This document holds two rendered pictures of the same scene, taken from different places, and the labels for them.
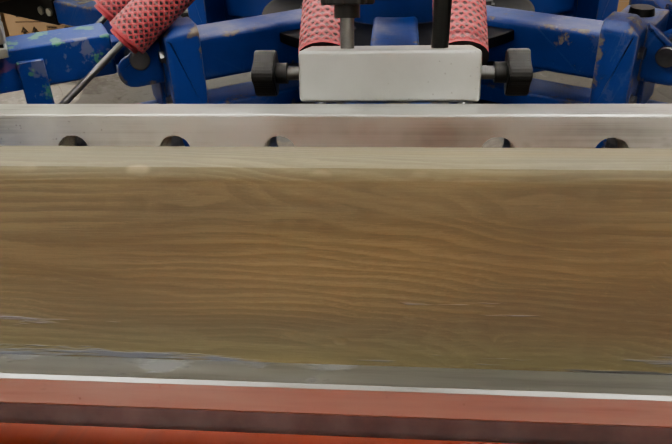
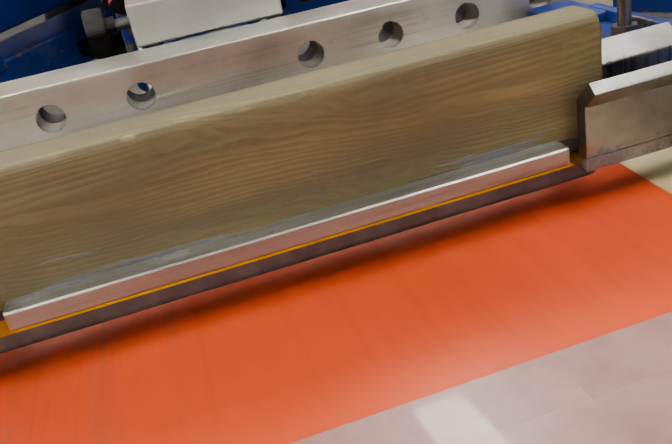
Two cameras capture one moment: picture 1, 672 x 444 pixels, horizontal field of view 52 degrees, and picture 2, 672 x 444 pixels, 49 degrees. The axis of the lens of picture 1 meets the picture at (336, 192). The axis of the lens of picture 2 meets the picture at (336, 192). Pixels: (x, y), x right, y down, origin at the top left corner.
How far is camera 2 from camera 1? 16 cm
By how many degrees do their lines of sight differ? 19
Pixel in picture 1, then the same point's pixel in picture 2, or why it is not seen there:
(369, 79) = (191, 16)
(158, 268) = (156, 196)
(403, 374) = (321, 213)
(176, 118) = (44, 90)
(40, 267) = (76, 219)
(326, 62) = (151, 10)
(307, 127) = (159, 70)
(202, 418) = (200, 284)
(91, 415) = (125, 307)
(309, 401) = (274, 244)
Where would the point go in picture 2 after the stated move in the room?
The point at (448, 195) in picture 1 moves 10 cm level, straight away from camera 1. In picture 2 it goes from (322, 102) to (285, 14)
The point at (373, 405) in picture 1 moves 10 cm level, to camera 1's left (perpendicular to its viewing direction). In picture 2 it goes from (311, 234) to (114, 308)
